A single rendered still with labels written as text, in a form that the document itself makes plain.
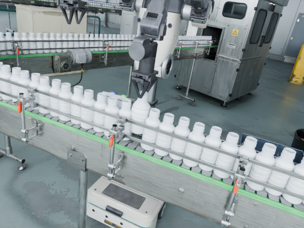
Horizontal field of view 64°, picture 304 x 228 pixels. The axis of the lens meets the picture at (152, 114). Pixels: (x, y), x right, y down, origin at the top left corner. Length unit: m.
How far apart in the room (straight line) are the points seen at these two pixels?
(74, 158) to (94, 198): 0.75
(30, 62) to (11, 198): 1.10
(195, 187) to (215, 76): 3.81
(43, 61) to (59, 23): 2.70
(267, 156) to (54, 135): 0.86
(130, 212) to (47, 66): 1.44
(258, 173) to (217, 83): 3.81
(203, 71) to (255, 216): 3.97
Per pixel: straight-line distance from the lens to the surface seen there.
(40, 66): 2.38
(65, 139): 1.14
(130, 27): 6.90
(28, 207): 2.19
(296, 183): 0.92
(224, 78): 4.57
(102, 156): 1.06
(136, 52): 0.80
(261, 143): 1.47
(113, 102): 0.97
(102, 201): 1.83
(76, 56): 2.37
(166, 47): 1.46
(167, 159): 0.94
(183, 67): 4.97
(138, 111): 0.91
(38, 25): 4.85
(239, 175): 0.81
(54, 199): 2.21
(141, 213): 1.75
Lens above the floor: 1.52
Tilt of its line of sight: 24 degrees down
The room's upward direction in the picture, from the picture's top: 9 degrees clockwise
